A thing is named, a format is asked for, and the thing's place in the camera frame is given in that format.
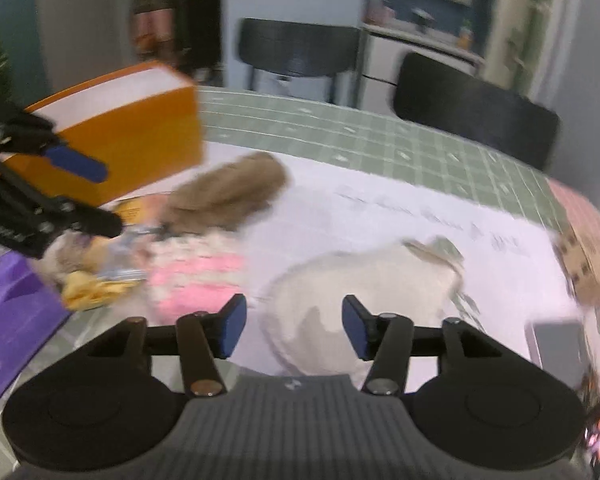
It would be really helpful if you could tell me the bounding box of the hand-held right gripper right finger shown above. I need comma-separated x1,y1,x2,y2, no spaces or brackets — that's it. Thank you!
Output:
341,294,492,397

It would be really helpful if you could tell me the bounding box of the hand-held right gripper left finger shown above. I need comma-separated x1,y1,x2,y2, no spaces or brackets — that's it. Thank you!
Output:
100,294,248,399

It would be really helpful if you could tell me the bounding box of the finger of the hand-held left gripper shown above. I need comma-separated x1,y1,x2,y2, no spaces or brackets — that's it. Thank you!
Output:
2,109,109,185
45,198,125,239

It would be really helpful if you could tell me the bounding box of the silver yellow wipes packet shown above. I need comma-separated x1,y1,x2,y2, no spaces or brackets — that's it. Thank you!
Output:
100,195,172,282

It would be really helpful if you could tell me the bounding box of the translucent plastic bag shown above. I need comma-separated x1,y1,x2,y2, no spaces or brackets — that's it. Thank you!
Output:
262,237,468,378

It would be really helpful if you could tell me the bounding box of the orange cardboard box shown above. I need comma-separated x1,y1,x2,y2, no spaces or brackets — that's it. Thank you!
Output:
2,60,207,209

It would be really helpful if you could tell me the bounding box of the pink white fuzzy cloth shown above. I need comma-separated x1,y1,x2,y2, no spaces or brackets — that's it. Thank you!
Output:
146,232,249,327

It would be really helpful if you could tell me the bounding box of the brown plush toy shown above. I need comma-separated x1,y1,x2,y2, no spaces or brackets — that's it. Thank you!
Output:
159,152,292,237

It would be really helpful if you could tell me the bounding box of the beige soft toy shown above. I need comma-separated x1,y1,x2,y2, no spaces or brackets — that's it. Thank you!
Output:
44,234,107,282

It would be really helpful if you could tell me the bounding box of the yellow soft toy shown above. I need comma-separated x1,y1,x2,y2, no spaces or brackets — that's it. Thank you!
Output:
61,267,142,312

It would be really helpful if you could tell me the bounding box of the purple packet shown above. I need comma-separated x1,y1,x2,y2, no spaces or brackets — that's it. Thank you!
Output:
0,252,72,406

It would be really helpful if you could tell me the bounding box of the dark shelf unit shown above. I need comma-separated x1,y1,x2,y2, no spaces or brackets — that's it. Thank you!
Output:
131,0,224,87

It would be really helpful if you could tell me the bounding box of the small flat box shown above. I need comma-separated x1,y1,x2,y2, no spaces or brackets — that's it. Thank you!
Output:
524,316,589,392

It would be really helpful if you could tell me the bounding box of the small wooden block toy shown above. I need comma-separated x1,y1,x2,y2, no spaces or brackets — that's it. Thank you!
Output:
554,225,600,307

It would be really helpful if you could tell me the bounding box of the black chair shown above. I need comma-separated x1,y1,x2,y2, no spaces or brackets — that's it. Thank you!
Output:
236,17,364,106
391,51,562,172

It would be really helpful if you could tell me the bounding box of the pink mat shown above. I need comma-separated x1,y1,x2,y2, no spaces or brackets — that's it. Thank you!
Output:
546,179,600,351

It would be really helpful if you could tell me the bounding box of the white cabinet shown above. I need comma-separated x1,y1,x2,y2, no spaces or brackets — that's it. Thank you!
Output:
362,24,485,107

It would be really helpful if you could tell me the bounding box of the small black stand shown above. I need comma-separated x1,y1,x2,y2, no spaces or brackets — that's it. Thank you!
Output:
411,6,435,32

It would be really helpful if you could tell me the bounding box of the small pink item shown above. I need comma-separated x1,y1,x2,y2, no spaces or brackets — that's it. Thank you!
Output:
366,0,397,27

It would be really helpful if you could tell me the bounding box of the white glass-pane door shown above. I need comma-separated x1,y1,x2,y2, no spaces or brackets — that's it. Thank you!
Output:
484,0,558,98

